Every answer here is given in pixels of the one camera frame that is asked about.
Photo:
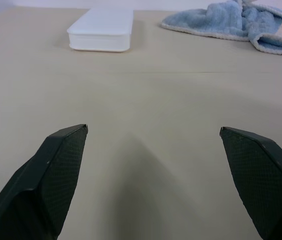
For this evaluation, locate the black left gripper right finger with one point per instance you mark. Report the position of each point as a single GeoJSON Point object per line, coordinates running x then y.
{"type": "Point", "coordinates": [261, 180]}

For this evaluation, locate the white rectangular plastic box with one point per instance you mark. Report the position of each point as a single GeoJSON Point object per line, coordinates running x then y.
{"type": "Point", "coordinates": [101, 30]}

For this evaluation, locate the light blue fluffy towel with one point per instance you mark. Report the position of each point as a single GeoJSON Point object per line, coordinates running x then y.
{"type": "Point", "coordinates": [233, 22]}

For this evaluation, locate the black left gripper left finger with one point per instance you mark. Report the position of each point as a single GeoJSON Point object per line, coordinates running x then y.
{"type": "Point", "coordinates": [43, 185]}

